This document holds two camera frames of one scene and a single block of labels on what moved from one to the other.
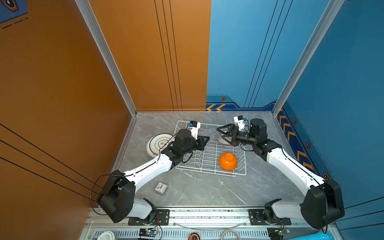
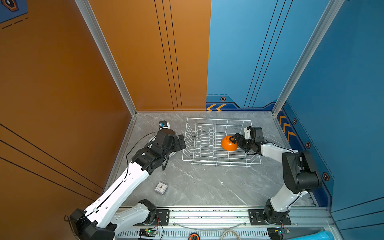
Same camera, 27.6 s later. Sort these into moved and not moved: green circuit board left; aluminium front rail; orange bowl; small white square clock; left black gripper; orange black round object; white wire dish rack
Moved: white wire dish rack; orange bowl; left black gripper
Not moved: aluminium front rail; small white square clock; orange black round object; green circuit board left
